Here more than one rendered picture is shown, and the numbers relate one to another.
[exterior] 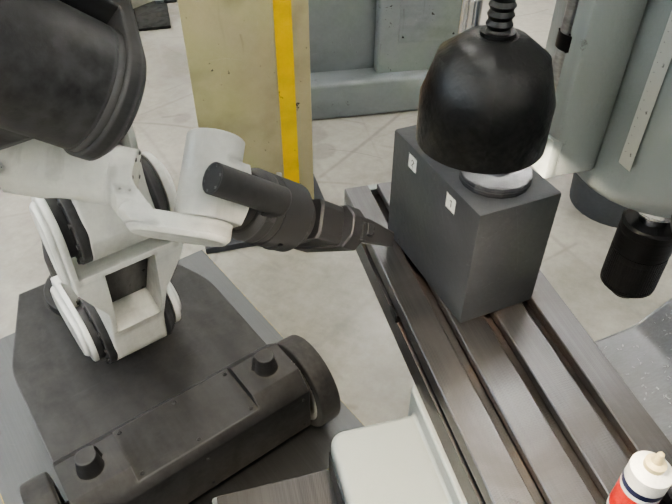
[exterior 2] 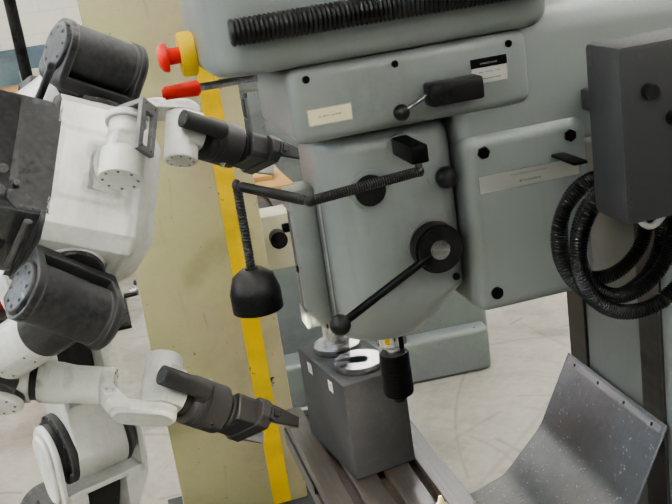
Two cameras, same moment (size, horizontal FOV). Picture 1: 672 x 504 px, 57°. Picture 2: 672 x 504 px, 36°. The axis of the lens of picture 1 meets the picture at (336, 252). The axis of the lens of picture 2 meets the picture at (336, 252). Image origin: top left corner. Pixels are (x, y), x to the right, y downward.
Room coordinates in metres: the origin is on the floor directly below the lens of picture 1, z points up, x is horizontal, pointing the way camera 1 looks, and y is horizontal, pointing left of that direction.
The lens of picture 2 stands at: (-1.04, -0.25, 1.90)
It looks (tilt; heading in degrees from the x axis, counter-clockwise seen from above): 18 degrees down; 2
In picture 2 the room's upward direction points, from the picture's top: 8 degrees counter-clockwise
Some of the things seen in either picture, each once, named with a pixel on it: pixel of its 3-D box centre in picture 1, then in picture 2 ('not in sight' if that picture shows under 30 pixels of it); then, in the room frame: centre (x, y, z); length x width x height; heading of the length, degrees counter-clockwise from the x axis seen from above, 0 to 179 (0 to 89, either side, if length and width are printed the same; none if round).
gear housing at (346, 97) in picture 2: not in sight; (386, 78); (0.42, -0.30, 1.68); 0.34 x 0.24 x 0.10; 105
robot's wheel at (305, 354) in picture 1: (304, 380); not in sight; (0.83, 0.07, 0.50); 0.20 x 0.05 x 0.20; 37
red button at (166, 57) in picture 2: not in sight; (169, 56); (0.34, -0.02, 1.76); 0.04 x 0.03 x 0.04; 15
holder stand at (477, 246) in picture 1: (463, 210); (354, 399); (0.70, -0.18, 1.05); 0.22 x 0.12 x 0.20; 23
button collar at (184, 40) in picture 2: not in sight; (187, 53); (0.35, -0.04, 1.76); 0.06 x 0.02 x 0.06; 15
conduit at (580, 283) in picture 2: not in sight; (608, 232); (0.28, -0.57, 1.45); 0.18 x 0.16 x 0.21; 105
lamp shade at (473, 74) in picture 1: (488, 87); (254, 288); (0.31, -0.08, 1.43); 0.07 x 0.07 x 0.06
